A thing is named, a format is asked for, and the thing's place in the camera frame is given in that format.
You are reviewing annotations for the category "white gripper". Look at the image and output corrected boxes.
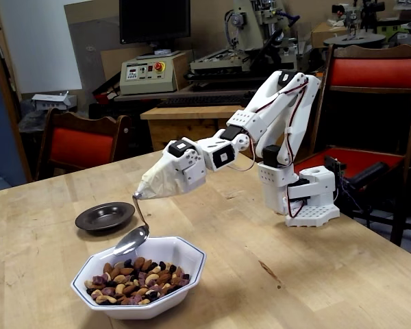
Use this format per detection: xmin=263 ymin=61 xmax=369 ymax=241
xmin=136 ymin=138 xmax=208 ymax=201

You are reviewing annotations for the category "bent metal spoon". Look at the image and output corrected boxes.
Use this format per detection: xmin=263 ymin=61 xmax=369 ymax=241
xmin=112 ymin=191 xmax=150 ymax=257

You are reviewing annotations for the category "dark brown small plate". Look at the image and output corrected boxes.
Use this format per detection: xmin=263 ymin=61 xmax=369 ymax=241
xmin=75 ymin=202 xmax=136 ymax=233

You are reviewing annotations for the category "wooden workbench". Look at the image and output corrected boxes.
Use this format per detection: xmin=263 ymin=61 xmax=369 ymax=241
xmin=140 ymin=95 xmax=297 ymax=160

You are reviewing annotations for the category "wooden chair low red backrest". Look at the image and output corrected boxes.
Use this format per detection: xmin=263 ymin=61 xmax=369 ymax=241
xmin=34 ymin=107 xmax=133 ymax=181

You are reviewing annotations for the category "black keyboard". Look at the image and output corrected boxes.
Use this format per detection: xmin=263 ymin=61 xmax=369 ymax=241
xmin=156 ymin=91 xmax=258 ymax=109

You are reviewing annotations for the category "mixed nuts and dried fruit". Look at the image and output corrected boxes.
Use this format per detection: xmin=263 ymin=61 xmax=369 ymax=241
xmin=84 ymin=256 xmax=192 ymax=306

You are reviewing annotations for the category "beige control box red button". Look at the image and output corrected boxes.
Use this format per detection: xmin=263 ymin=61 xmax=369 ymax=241
xmin=119 ymin=51 xmax=189 ymax=96

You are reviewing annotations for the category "white octagonal bowl blue rim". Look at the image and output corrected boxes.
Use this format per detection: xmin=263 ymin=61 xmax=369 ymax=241
xmin=71 ymin=235 xmax=207 ymax=321

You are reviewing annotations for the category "white model house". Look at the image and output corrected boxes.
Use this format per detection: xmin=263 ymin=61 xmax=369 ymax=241
xmin=31 ymin=91 xmax=77 ymax=111

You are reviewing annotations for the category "large brown board sheet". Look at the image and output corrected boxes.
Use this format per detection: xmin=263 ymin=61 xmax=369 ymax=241
xmin=64 ymin=0 xmax=123 ymax=103

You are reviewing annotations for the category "black computer monitor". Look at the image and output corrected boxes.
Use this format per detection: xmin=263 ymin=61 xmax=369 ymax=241
xmin=119 ymin=0 xmax=192 ymax=58

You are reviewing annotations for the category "black circuit board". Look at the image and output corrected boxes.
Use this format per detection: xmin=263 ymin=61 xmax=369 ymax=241
xmin=324 ymin=156 xmax=347 ymax=179

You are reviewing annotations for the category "beige milling machine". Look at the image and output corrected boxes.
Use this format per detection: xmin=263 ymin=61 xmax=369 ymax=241
xmin=186 ymin=0 xmax=312 ymax=90

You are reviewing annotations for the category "brown cardboard box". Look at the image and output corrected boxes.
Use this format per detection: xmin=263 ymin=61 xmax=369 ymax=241
xmin=310 ymin=21 xmax=350 ymax=49

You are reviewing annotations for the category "wooden chair tall red backrest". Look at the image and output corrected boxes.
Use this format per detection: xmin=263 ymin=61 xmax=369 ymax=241
xmin=289 ymin=43 xmax=411 ymax=247

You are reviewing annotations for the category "black round machine table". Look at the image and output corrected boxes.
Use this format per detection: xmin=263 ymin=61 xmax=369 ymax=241
xmin=323 ymin=32 xmax=387 ymax=47

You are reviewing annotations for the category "thin purple wire bundle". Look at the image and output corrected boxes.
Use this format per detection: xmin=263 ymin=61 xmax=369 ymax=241
xmin=338 ymin=176 xmax=362 ymax=215

